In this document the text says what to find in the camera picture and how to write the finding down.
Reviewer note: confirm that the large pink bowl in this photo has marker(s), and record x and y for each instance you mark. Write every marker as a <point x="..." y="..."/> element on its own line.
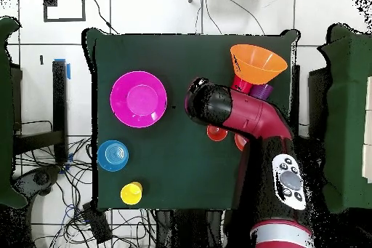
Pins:
<point x="138" y="99"/>

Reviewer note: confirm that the black power brick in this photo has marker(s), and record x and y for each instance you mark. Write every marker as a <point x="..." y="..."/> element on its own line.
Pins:
<point x="97" y="224"/>

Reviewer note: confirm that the red cup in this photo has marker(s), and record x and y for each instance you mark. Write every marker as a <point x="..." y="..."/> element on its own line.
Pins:
<point x="241" y="83"/>

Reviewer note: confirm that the purple cup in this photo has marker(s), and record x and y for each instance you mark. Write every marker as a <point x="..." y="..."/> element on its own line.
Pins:
<point x="261" y="91"/>

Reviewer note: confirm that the yellow cup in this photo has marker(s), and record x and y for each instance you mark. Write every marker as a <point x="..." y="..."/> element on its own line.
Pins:
<point x="129" y="195"/>
<point x="138" y="185"/>

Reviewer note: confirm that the black upright post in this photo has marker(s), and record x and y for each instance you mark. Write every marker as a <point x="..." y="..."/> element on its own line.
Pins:
<point x="295" y="99"/>

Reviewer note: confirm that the black box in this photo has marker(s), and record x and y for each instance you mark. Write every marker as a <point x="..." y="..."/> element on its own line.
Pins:
<point x="318" y="105"/>
<point x="17" y="99"/>

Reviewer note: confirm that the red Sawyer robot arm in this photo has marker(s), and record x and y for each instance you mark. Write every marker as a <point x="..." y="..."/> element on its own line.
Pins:
<point x="247" y="114"/>

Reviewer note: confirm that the small blue bowl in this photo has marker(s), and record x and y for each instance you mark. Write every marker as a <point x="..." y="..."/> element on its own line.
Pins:
<point x="109" y="155"/>

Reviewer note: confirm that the dark grey chair base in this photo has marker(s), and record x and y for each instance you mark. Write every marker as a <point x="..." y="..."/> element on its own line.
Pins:
<point x="40" y="178"/>

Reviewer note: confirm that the orange cup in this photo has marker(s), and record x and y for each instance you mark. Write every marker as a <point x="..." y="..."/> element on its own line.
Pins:
<point x="216" y="135"/>

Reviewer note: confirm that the large orange bowl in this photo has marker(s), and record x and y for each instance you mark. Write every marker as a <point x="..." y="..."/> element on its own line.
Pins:
<point x="258" y="61"/>

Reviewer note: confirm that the blue tape strip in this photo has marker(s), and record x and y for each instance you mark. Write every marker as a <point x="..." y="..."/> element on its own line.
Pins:
<point x="68" y="72"/>

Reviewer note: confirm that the black metal stand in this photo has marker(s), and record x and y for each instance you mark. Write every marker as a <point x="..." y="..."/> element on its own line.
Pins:
<point x="59" y="108"/>

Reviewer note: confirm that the white box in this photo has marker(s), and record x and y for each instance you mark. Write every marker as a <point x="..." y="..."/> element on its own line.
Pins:
<point x="368" y="128"/>

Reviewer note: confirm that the dark green tablecloth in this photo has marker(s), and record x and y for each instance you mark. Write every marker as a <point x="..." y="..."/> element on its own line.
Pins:
<point x="5" y="114"/>
<point x="174" y="56"/>
<point x="348" y="114"/>

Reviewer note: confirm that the small orange bowl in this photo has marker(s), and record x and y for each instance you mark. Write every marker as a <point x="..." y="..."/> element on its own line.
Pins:
<point x="239" y="142"/>

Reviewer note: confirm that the black floor tape square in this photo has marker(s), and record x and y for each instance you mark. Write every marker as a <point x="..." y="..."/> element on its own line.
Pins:
<point x="64" y="20"/>

